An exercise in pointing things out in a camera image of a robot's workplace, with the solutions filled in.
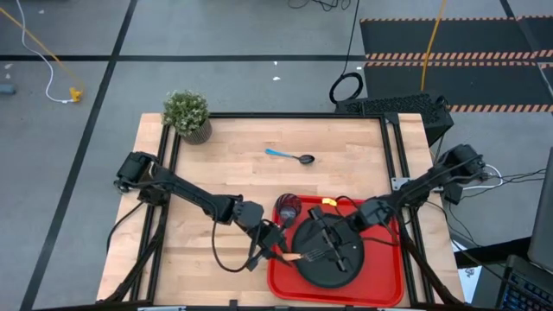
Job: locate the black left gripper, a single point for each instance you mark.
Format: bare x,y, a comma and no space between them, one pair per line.
270,237

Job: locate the black round plate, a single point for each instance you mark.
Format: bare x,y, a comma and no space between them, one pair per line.
328,278

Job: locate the grey monitor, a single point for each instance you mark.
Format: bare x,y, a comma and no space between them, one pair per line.
543,216

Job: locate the silver metal bracket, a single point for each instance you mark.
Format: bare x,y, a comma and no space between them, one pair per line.
400,183

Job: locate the red plastic tray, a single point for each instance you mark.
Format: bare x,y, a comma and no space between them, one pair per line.
380,276

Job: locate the black aluminium table frame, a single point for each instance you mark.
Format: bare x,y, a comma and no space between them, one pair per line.
294,115

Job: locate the black keyboard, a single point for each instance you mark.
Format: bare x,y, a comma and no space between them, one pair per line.
525,289

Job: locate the dark translucent faceted cup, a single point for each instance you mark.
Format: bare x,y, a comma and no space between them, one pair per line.
288,207

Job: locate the black hazard striped floor mat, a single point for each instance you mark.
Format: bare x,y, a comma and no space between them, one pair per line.
475,39

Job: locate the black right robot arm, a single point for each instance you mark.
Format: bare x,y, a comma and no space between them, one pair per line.
423,185

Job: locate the black computer tower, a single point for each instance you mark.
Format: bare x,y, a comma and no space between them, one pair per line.
402,105

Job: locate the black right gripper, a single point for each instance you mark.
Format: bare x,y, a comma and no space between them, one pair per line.
343,231

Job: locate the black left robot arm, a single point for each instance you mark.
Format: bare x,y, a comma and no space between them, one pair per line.
186,190

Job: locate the green plant in striped pot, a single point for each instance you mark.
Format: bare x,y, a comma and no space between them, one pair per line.
186,112

